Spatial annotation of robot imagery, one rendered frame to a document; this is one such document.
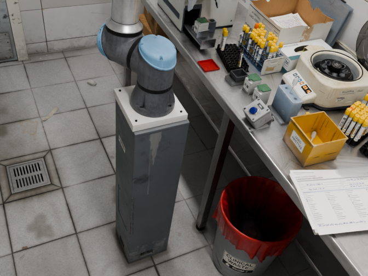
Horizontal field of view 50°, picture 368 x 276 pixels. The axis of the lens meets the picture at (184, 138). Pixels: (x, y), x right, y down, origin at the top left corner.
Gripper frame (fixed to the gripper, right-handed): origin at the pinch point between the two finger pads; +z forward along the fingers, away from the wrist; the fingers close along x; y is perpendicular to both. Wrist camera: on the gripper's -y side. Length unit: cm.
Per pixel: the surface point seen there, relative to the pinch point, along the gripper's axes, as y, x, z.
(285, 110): -54, -6, 10
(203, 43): -8.1, 2.4, 10.3
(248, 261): -74, 3, 78
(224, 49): -10.8, -6.6, 12.9
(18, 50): 134, 65, 94
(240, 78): -31.4, -1.8, 11.8
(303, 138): -70, 0, 7
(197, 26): -0.9, 2.5, 6.3
